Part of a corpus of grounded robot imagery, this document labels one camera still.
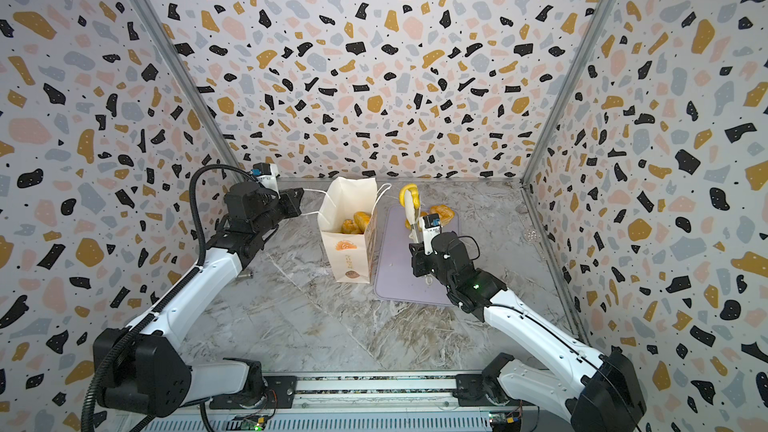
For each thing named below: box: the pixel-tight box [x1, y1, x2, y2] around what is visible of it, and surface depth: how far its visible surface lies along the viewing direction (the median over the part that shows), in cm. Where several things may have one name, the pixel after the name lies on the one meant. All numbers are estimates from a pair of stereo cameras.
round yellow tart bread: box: [398, 183, 420, 209], surface depth 80 cm
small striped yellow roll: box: [404, 204, 421, 230], surface depth 78 cm
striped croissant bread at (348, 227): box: [341, 219, 363, 235], surface depth 97 cm
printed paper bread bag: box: [317, 176, 378, 284], surface depth 87 cm
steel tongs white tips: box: [405, 189, 420, 244], surface depth 78 cm
